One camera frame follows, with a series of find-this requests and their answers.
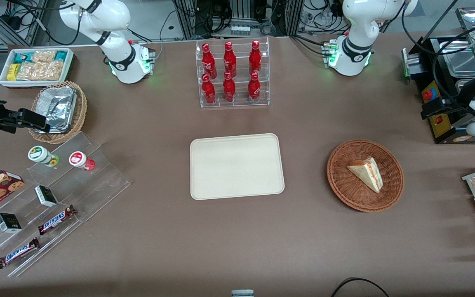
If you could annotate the teal snack pack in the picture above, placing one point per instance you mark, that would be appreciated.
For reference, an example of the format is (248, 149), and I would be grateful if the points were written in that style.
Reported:
(24, 56)

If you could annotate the small grey object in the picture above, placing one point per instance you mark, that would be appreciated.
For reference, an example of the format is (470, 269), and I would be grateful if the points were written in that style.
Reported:
(242, 293)

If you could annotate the oval light wicker basket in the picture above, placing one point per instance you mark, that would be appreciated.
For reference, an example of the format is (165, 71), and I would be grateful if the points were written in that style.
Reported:
(81, 107)

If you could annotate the stainless steel pan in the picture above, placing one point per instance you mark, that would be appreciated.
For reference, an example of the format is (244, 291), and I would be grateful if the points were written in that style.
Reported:
(462, 57)

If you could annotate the red cola bottle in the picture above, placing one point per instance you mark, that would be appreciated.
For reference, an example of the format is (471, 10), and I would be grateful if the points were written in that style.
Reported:
(254, 88)
(208, 60)
(255, 57)
(208, 90)
(229, 60)
(229, 88)

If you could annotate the clear acrylic stepped display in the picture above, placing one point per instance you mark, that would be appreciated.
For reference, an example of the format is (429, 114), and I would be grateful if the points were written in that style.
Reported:
(97, 185)

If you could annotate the clear bag of crackers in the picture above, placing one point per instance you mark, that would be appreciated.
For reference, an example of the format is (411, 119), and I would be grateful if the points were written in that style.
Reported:
(39, 71)

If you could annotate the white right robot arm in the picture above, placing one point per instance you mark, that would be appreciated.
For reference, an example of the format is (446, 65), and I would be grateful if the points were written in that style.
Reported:
(122, 62)

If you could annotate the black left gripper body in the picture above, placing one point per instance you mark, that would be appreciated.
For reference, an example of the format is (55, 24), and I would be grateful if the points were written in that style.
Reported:
(457, 108)

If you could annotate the round brown wicker basket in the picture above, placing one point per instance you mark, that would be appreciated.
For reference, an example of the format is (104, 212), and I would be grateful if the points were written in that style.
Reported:
(344, 185)

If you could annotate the aluminium foil container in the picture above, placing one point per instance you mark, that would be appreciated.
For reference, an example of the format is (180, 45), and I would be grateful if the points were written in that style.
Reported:
(58, 107)

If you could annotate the green lid white cup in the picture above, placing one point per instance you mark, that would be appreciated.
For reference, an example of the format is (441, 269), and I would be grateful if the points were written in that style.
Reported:
(38, 154)

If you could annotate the snickers chocolate bar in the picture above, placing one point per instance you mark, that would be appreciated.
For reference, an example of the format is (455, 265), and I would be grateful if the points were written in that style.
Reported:
(56, 220)
(18, 252)

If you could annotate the aluminium frame rack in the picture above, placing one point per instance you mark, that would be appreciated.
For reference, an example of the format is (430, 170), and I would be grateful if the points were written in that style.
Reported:
(188, 20)

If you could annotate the clear acrylic bottle rack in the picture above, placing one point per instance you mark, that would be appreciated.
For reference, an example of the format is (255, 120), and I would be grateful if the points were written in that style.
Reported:
(239, 101)

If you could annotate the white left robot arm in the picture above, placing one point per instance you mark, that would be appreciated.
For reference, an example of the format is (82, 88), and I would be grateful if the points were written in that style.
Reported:
(355, 49)

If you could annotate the triangle sandwich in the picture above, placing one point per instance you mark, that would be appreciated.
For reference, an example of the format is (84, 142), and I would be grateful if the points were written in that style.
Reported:
(365, 173)

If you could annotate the white plastic snack bin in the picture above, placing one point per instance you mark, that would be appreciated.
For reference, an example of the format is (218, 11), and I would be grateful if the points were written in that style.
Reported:
(4, 80)

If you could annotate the yellow snack bar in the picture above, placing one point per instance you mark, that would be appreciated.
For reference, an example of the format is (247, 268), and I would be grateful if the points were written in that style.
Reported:
(12, 72)

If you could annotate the cream rectangular tray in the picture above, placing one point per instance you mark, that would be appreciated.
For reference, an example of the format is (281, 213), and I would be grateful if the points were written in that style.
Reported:
(237, 167)

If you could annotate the red emergency stop button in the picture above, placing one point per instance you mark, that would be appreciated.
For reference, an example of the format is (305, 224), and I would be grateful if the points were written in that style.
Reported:
(429, 95)

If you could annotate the small black box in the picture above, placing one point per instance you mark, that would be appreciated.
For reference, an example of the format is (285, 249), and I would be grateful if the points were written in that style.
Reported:
(8, 223)
(46, 196)

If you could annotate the red lid white cup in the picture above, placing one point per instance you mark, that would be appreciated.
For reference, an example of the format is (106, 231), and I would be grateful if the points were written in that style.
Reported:
(78, 158)

